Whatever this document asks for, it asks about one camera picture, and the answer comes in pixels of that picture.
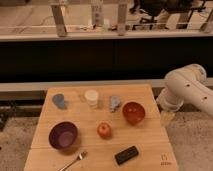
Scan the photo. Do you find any black eraser block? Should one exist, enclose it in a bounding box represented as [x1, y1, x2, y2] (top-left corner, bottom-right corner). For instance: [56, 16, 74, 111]
[115, 146, 139, 165]

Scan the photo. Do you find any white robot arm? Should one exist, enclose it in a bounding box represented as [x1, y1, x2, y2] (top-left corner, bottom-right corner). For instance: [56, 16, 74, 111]
[156, 64, 213, 127]

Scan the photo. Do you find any red bowl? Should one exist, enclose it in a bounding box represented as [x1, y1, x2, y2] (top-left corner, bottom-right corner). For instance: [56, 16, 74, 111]
[122, 102, 145, 125]

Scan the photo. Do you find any grey blue crumpled object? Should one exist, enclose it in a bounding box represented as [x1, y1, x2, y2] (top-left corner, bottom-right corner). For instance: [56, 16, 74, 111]
[109, 96, 121, 112]

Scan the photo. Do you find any red apple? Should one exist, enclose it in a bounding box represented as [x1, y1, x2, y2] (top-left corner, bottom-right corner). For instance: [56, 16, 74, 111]
[97, 122, 112, 139]

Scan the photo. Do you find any white cup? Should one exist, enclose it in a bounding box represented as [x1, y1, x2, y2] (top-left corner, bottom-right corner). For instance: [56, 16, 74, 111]
[84, 89, 99, 107]

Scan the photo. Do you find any silver fork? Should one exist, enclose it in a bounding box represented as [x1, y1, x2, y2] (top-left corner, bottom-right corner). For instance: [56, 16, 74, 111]
[58, 151, 87, 171]

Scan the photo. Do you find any purple bowl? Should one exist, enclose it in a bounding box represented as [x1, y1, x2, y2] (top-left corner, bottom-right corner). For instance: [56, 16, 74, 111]
[48, 121, 78, 150]

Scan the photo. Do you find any blue cup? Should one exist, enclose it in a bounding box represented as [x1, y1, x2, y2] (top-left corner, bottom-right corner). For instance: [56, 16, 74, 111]
[52, 94, 66, 109]

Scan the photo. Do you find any black office chair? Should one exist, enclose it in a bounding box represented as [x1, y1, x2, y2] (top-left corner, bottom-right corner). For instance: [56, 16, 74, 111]
[129, 0, 213, 31]

